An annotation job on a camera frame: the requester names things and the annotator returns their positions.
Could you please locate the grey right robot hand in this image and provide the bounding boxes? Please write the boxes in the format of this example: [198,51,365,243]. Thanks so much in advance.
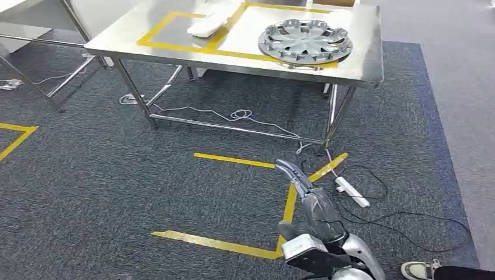
[274,159,347,248]

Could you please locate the silver plastic hubcap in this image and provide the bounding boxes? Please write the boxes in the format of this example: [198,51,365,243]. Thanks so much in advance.
[257,19,353,67]

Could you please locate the white power strip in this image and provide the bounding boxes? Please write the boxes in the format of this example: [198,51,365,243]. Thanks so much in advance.
[334,176,371,209]

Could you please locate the yellow floor tape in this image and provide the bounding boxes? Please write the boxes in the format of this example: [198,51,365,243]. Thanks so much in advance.
[193,152,276,170]
[0,122,40,162]
[151,152,350,260]

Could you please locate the person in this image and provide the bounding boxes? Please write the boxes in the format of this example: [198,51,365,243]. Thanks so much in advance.
[400,260,495,280]

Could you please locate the steel table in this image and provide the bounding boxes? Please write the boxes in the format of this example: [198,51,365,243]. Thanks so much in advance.
[84,0,384,149]
[0,0,111,114]

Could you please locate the cardboard box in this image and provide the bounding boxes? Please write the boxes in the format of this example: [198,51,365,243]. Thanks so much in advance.
[312,0,355,8]

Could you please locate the yellow table tape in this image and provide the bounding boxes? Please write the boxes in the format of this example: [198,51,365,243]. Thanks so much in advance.
[137,2,340,71]

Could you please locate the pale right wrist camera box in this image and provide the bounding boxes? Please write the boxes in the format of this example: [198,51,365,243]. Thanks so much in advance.
[281,233,351,278]

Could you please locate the black floor cable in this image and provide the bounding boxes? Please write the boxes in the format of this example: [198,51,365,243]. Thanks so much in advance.
[301,158,470,254]

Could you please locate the white floor cable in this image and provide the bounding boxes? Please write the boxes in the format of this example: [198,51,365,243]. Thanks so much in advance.
[118,92,338,179]

